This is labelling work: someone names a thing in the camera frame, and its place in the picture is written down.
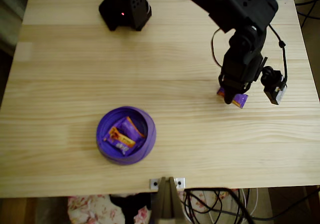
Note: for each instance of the purple orange candy bar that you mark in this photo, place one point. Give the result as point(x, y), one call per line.
point(130, 127)
point(120, 140)

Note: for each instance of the black fabric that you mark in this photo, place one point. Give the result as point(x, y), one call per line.
point(125, 205)

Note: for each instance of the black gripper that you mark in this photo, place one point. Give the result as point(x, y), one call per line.
point(232, 84)

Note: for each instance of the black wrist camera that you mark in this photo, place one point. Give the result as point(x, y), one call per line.
point(275, 94)

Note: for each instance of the grey curtain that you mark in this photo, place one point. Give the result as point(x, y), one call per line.
point(15, 9)

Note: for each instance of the metal bracket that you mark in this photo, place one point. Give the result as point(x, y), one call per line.
point(154, 184)
point(180, 183)

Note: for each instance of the purple bowl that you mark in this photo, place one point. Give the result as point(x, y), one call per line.
point(147, 144)

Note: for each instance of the floral fabric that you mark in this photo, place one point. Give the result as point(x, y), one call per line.
point(90, 209)

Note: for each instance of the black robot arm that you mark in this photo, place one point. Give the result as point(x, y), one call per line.
point(240, 6)

